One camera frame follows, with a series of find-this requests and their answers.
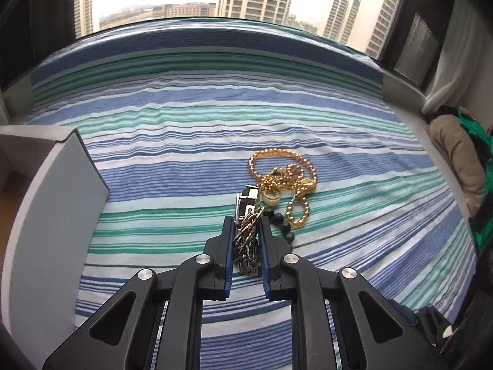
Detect twisted silver bangle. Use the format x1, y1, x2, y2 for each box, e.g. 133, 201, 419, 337
233, 207, 264, 277

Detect white cardboard box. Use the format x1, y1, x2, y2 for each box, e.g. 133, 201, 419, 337
1, 125, 109, 369

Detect beige and green clothes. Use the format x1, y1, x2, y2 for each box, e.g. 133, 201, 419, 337
425, 106, 492, 255

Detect silver watch buckle piece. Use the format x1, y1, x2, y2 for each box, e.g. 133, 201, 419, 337
235, 185, 260, 225

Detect striped blue green bedsheet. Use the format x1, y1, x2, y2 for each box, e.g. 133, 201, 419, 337
29, 19, 476, 369

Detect black bead bracelet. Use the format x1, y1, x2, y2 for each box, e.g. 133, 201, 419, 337
265, 208, 297, 249

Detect gold bead chain necklace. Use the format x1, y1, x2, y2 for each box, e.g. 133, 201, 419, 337
247, 147, 319, 229

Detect white curtain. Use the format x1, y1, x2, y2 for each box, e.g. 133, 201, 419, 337
421, 0, 489, 114

